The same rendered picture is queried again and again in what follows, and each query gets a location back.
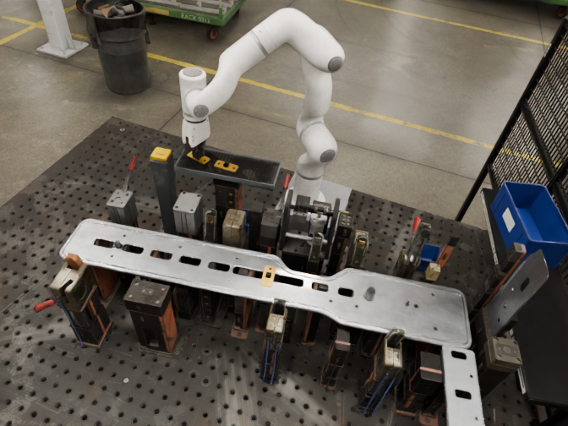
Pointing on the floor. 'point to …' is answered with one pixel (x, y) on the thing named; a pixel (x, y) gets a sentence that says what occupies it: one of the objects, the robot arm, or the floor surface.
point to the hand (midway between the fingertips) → (198, 152)
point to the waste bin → (120, 42)
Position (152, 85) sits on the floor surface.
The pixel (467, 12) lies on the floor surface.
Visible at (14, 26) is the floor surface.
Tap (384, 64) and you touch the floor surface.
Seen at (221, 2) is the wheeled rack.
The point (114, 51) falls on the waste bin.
